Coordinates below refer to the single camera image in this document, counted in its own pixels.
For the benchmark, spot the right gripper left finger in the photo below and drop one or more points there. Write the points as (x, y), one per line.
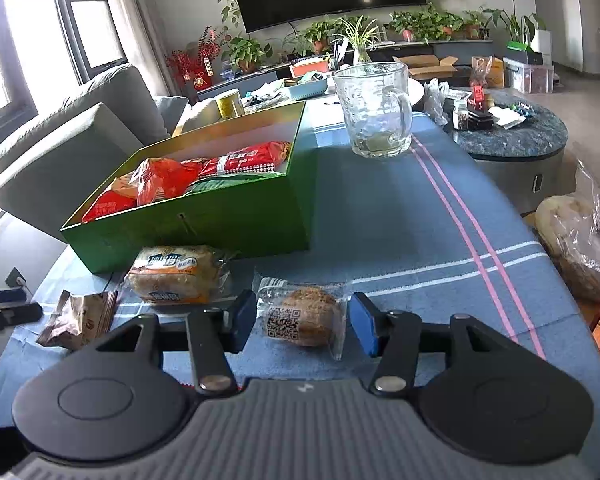
(214, 332)

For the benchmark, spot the round white coffee table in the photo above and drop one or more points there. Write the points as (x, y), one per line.
(275, 94)

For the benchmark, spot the grey sofa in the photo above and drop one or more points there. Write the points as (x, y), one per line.
(50, 165)

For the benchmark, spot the brown wrapped snack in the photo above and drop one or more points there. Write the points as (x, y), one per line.
(78, 320)

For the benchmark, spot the orange packaged bread bun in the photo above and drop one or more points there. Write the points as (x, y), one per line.
(179, 274)

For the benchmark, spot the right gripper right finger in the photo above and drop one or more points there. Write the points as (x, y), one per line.
(393, 337)

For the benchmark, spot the clear glass mug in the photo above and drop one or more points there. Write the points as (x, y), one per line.
(377, 110)

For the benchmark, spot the plastic bag with bread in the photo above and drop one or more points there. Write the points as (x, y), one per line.
(569, 229)

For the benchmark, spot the potted green plant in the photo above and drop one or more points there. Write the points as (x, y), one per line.
(246, 54)

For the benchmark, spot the clear plastic storage bin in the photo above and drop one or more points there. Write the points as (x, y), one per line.
(528, 79)

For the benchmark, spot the spider plant in vase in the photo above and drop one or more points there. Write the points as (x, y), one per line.
(360, 34)

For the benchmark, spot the red snack packet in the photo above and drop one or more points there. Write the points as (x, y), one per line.
(110, 202)

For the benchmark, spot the brown packaged cake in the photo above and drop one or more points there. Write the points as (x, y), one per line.
(307, 315)

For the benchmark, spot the wall socket with plug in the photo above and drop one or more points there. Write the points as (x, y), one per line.
(15, 279)

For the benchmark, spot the gold tin can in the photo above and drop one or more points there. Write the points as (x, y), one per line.
(230, 104)

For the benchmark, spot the blue striped tablecloth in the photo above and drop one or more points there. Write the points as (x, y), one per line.
(428, 232)

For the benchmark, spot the red festive decoration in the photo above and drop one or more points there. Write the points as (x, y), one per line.
(193, 65)

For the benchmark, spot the red yellow lobster snack bag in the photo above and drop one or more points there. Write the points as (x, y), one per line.
(254, 159)

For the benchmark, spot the green cardboard box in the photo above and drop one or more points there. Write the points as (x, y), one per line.
(265, 217)

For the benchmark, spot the green snack bag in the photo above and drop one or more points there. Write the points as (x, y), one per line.
(222, 181)

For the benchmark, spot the dark round side table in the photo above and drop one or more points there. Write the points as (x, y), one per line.
(523, 161)

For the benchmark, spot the blue tray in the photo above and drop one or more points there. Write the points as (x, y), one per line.
(307, 90)

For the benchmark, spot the red cracker bag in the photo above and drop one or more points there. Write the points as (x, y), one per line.
(163, 178)

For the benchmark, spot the open cardboard box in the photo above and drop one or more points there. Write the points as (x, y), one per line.
(426, 67)

